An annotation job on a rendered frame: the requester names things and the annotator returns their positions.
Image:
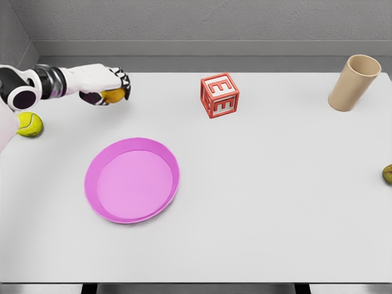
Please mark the red letter block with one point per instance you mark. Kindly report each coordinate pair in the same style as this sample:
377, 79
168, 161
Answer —
219, 95

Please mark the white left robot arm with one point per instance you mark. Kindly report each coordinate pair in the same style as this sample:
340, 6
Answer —
36, 85

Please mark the yellow-green tennis ball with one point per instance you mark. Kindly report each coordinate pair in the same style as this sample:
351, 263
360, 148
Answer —
29, 124

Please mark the green-brown pear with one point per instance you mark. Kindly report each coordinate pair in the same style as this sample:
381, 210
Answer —
388, 174

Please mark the pink round plate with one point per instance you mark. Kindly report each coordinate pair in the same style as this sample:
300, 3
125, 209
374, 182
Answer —
131, 180

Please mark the yellow lemon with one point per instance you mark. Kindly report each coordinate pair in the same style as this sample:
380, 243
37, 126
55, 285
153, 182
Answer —
114, 95

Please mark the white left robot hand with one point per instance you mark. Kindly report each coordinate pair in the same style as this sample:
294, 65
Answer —
98, 78

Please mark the beige cup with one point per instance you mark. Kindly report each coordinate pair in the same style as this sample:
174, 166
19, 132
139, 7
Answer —
352, 84

